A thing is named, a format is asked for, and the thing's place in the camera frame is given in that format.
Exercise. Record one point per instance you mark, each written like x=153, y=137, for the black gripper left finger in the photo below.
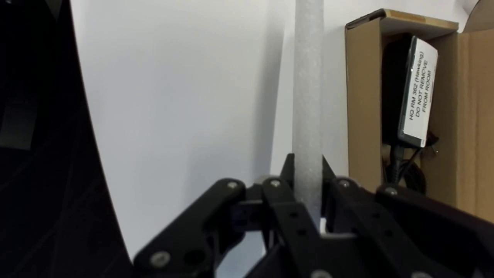
x=205, y=225

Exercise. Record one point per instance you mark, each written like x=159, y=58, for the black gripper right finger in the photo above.
x=391, y=231

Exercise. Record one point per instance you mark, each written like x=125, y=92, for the brown cardboard box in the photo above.
x=363, y=102

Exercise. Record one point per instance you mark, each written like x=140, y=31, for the black device with white label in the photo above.
x=418, y=92

